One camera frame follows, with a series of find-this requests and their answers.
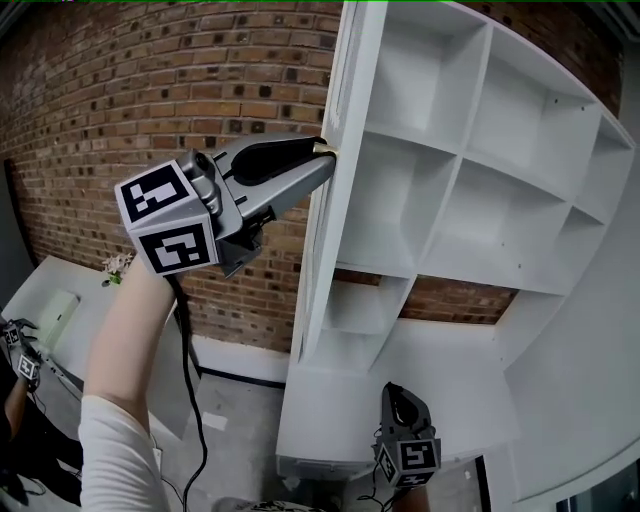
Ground white desk with shelf hutch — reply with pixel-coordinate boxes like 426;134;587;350
292;0;636;376

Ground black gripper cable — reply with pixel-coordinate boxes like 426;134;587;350
167;274;209;512
357;442;401;509

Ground white flat box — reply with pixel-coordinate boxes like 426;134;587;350
37;289;81;346

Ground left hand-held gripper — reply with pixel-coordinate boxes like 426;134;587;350
114;133;335;279

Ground pink flowers in white pot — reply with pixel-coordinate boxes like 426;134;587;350
101;252;135;287

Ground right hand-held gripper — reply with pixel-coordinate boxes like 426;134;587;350
372;381;442;492

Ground white desk surface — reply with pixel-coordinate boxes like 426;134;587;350
274;319;524;481

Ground person's white printed shirt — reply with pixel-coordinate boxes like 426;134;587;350
77;394;326;512

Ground person's right forearm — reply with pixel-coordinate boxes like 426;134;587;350
399;487;429;512

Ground white cabinet door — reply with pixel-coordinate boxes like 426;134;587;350
294;0;390;301

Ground black framed glass window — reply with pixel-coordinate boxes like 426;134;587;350
554;479;640;512

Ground person's left forearm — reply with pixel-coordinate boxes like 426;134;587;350
82;252;177;436

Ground plain white side desk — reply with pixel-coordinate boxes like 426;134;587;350
0;254;199;444

